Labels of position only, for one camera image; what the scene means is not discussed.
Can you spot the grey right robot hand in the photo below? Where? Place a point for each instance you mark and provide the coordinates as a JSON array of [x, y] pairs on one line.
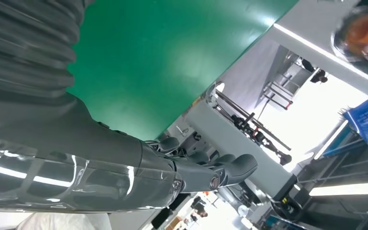
[[76, 152]]

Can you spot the distant person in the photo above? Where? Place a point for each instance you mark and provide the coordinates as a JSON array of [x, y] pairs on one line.
[[317, 75]]

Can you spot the metal rack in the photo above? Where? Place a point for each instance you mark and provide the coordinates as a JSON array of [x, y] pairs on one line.
[[285, 85]]

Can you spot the green table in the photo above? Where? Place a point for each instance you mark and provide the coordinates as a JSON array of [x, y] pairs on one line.
[[158, 57]]

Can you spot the black tripod stand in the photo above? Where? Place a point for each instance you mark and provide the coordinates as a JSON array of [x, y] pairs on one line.
[[250, 127]]

